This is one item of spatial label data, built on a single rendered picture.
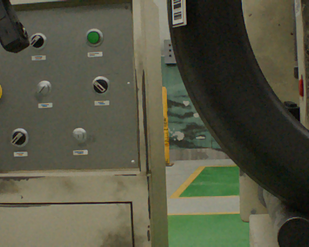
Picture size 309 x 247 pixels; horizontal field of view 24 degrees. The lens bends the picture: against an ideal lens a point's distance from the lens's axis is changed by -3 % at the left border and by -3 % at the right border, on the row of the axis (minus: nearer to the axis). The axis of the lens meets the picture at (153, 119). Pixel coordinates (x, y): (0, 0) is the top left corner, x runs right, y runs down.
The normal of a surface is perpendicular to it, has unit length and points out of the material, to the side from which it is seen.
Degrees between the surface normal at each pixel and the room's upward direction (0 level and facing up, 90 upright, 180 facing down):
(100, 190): 90
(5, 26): 88
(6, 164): 90
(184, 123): 90
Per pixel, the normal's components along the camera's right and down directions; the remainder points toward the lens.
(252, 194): -0.10, 0.06
